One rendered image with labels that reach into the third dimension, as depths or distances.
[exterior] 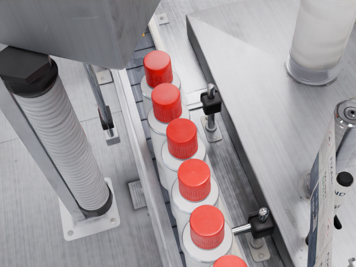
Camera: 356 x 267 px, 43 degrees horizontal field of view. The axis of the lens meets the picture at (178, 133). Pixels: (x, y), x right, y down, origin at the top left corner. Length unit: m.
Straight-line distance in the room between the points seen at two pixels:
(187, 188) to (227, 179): 0.29
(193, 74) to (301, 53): 0.22
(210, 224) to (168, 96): 0.16
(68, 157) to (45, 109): 0.06
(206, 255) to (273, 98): 0.37
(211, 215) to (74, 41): 0.23
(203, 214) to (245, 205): 0.29
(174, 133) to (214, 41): 0.39
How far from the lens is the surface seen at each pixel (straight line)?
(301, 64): 0.76
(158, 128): 0.53
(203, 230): 0.42
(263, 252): 0.69
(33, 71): 0.28
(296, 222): 0.66
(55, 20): 0.25
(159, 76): 0.54
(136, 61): 0.82
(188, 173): 0.45
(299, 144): 0.72
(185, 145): 0.47
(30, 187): 0.78
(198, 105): 0.71
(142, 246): 0.70
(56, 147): 0.34
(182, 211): 0.48
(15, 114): 0.49
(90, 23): 0.24
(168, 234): 0.56
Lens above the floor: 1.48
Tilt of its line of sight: 57 degrees down
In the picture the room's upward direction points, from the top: 7 degrees counter-clockwise
